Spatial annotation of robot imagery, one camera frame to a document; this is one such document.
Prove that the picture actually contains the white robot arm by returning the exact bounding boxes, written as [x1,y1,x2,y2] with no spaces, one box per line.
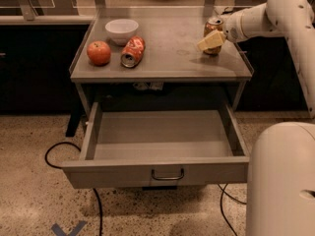
[198,0,315,236]

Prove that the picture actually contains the black floor cable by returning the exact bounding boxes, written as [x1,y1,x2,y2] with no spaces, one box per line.
[44,141,104,236]
[217,182,248,236]

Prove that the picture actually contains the orange soda can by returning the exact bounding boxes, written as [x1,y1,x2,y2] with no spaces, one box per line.
[204,16,223,55]

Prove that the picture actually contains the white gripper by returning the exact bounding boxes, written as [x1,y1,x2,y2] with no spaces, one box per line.
[197,11,249,51]

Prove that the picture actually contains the black floor cable left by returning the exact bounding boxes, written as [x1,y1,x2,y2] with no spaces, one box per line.
[44,141,104,236]

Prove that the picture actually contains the red soda can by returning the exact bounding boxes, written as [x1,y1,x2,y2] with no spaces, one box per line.
[121,35,146,68]

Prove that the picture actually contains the grey open drawer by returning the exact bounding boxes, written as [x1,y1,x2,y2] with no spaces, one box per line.
[62,102,249,189]

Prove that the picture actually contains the white bowl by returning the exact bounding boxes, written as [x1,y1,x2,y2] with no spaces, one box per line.
[105,19,139,45]

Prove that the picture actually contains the black floor cable right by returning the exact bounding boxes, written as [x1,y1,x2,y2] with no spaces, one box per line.
[217,182,248,236]

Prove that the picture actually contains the grey metal cabinet table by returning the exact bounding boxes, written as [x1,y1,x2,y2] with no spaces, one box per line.
[65,5,255,138]

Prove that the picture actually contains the red apple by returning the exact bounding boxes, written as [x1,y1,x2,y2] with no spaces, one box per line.
[87,41,111,66]

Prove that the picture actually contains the metal drawer handle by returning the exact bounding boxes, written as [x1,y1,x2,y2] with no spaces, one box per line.
[151,169,185,181]

